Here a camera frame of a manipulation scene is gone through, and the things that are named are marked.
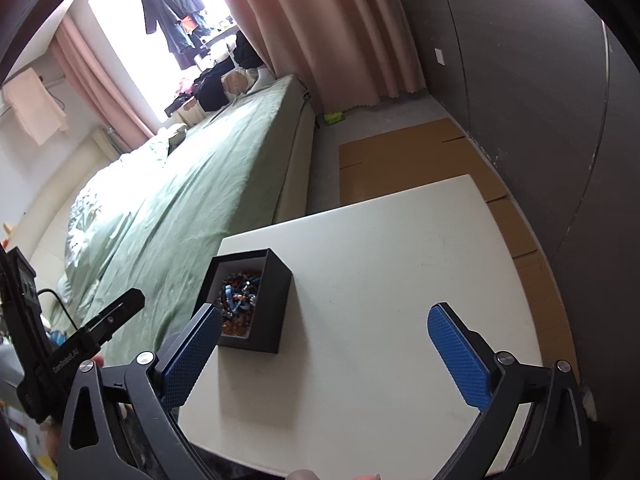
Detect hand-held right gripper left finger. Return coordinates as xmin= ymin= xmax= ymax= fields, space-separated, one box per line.
xmin=59 ymin=302 xmax=224 ymax=480

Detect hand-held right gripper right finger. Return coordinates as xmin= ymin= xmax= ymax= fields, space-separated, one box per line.
xmin=426 ymin=302 xmax=587 ymax=480

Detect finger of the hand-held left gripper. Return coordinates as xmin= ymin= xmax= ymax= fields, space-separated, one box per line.
xmin=75 ymin=288 xmax=146 ymax=347

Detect brown bead bracelet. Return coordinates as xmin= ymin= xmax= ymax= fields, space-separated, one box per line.
xmin=216 ymin=297 xmax=253 ymax=338

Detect blue bead bracelet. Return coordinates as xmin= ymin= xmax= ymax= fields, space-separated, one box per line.
xmin=219 ymin=270 xmax=263 ymax=313

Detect black jewelry box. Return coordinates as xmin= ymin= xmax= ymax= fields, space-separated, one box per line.
xmin=207 ymin=248 xmax=294 ymax=356

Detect white patterned quilt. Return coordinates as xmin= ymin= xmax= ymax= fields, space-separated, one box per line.
xmin=65 ymin=125 xmax=190 ymax=281

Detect bed with green blanket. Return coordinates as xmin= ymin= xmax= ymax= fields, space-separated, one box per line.
xmin=30 ymin=74 xmax=318 ymax=361

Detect flat brown cardboard sheet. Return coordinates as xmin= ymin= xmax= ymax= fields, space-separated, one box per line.
xmin=338 ymin=117 xmax=582 ymax=378

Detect hanging pink towel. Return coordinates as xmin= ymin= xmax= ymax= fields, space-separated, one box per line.
xmin=2 ymin=67 xmax=69 ymax=147

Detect narrow pink curtain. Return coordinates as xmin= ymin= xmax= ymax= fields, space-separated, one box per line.
xmin=52 ymin=15 xmax=157 ymax=152

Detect pile of dark clothes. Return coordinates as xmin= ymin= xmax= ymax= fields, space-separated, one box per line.
xmin=164 ymin=30 xmax=267 ymax=114

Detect hanging dark clothes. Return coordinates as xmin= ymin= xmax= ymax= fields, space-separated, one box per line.
xmin=139 ymin=0 xmax=207 ymax=69

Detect wide pink curtain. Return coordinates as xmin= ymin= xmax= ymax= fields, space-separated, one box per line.
xmin=224 ymin=0 xmax=427 ymax=112

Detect black cable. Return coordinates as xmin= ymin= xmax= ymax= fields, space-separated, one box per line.
xmin=37 ymin=287 xmax=77 ymax=333

